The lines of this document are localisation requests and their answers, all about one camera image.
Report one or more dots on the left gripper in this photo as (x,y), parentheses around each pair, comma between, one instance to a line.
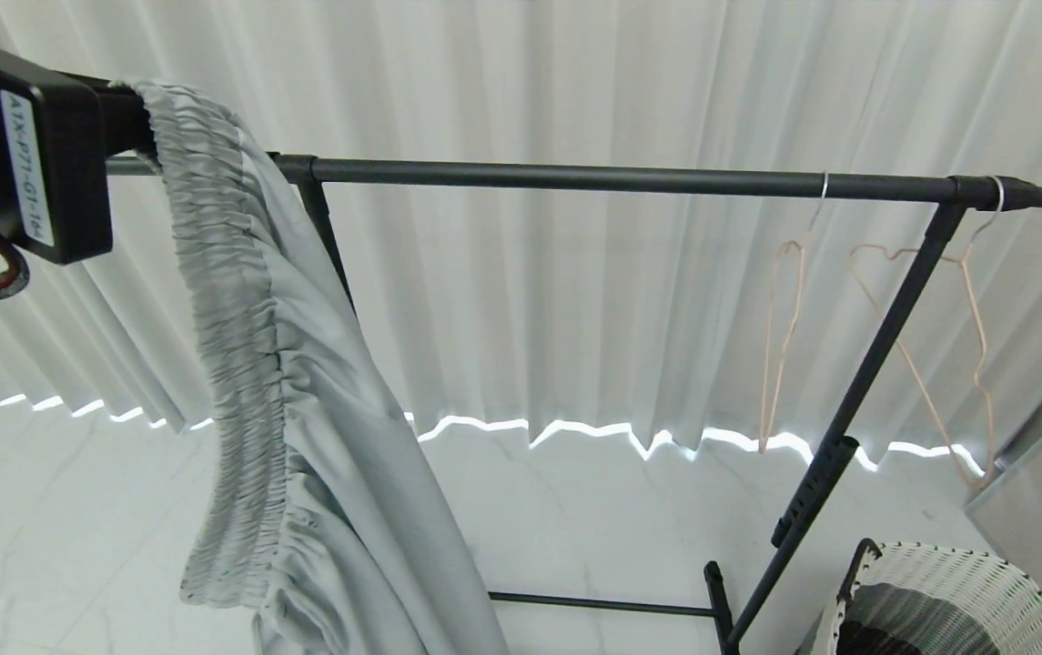
(75,173)

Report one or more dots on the pale grey shorts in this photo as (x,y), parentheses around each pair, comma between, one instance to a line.
(329,437)

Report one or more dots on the black clothes rack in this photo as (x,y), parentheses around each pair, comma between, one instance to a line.
(621,177)

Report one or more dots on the pink clothes hanger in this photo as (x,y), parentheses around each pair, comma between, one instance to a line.
(976,327)
(768,364)

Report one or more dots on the white laundry basket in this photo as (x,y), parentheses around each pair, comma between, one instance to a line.
(966,564)

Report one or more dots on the white curtain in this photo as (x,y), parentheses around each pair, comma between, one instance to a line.
(575,318)

